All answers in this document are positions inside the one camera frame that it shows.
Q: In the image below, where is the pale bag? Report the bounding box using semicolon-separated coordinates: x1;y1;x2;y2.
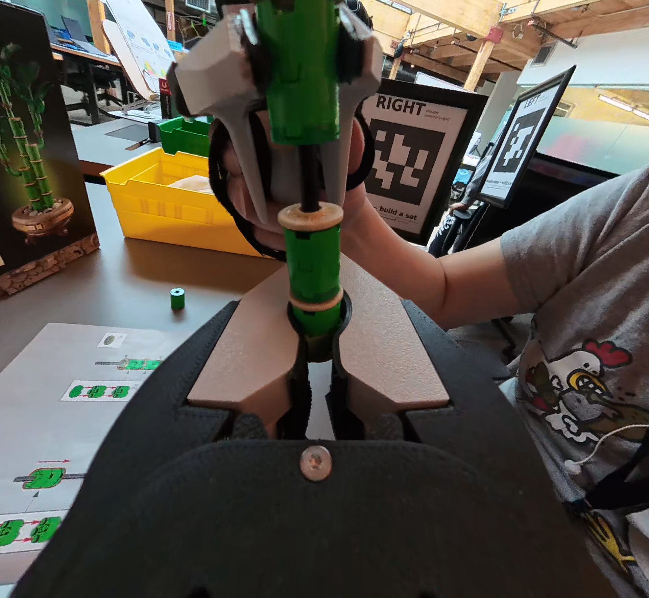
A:
169;174;215;196

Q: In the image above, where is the yellow plastic bin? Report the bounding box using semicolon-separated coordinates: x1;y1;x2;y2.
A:
100;146;272;259

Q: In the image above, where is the green plastic bin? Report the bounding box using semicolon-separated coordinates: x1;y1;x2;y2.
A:
158;116;214;158

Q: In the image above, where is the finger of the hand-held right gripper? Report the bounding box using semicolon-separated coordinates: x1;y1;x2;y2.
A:
171;3;270;224
323;8;384;205

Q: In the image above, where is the person's right hand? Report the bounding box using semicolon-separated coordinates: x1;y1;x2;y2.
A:
222;118;372;255

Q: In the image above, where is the white cord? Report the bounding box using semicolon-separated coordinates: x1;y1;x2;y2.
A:
564;424;649;475

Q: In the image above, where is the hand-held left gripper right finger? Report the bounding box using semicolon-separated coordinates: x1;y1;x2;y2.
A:
326;253;451;440

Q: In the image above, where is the green brick bamboo stalk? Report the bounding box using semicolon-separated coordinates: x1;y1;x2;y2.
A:
247;0;352;363

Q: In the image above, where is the white leaning poster board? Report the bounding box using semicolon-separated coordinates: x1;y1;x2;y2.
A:
68;0;177;101

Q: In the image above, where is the person's right forearm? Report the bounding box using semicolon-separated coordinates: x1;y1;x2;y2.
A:
350;187;509;331

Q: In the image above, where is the black strap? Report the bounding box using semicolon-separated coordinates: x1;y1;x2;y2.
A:
582;448;649;513

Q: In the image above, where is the bamboo picture set box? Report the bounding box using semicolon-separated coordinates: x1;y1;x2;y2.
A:
0;1;100;297

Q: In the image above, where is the black framed slim tag sign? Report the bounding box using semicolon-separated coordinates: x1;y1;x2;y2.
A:
476;65;577;209

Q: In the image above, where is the dark desk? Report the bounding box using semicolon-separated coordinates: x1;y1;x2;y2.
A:
0;116;315;598

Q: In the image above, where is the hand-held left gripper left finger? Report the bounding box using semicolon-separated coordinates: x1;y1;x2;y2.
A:
187;266;312;440

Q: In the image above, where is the black framed square-pattern tag sign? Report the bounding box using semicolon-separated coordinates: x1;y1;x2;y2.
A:
361;78;489;247

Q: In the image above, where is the paper instruction booklet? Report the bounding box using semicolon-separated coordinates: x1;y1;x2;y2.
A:
0;323;203;586

